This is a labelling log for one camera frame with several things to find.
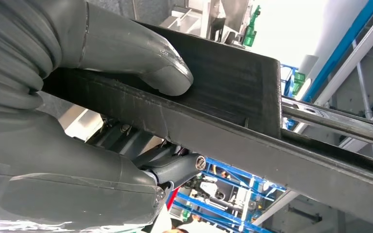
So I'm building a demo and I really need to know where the blue metal storage rack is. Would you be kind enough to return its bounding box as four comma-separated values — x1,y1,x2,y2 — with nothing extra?
167,157,287,233

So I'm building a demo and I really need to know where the red bar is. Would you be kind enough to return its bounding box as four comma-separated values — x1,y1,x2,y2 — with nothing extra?
166,188,180,211

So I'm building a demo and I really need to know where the white panel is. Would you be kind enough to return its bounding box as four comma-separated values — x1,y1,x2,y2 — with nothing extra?
57,104,104,142

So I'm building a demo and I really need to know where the grey white machine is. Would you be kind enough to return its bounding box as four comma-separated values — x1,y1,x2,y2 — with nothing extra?
160,0,250,44

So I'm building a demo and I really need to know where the grey metal beam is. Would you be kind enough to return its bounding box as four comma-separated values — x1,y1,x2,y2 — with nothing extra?
294,9,373,134

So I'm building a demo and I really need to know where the green plastic object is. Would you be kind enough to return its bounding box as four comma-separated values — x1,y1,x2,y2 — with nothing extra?
242,4,262,48

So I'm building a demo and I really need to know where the blue metal beam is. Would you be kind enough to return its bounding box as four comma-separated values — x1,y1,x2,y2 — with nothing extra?
302,0,373,103

